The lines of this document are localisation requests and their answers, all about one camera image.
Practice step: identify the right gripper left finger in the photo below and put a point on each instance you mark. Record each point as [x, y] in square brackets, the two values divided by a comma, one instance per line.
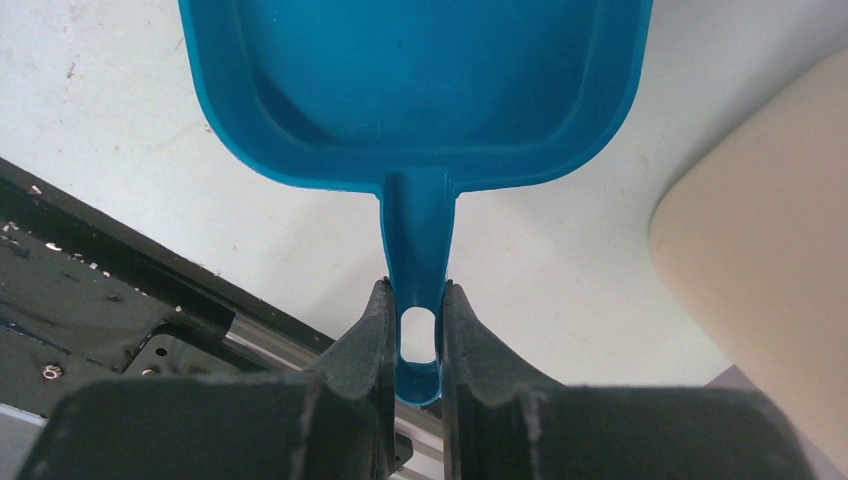
[335, 419]

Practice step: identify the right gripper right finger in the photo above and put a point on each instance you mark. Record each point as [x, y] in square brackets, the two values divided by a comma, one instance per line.
[505, 419]

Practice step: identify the blue dustpan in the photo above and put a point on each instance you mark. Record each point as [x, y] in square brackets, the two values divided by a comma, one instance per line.
[415, 102]

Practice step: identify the cream waste bin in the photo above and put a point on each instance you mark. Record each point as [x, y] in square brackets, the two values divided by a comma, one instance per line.
[752, 242]

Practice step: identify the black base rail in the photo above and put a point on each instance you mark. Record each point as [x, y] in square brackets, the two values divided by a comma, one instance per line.
[86, 298]

